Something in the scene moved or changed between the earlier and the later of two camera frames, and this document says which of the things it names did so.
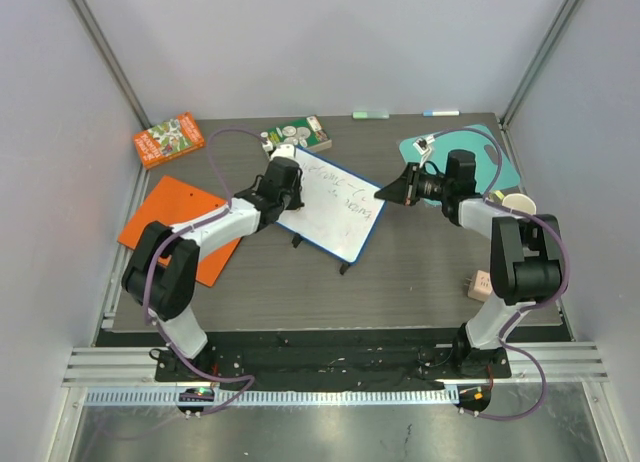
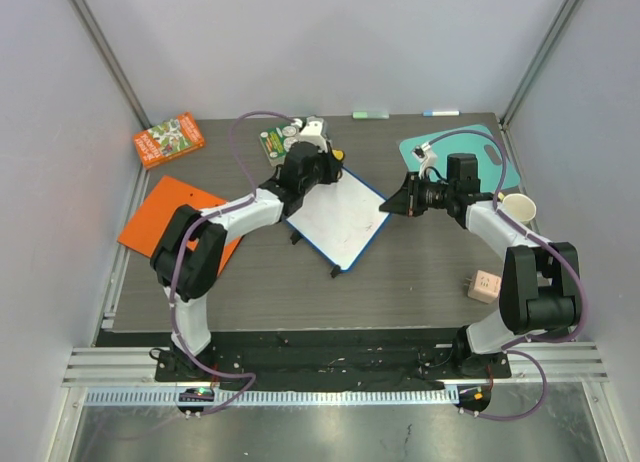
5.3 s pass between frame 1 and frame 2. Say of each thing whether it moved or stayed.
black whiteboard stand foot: stayed
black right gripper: moved
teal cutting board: stayed
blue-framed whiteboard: stayed
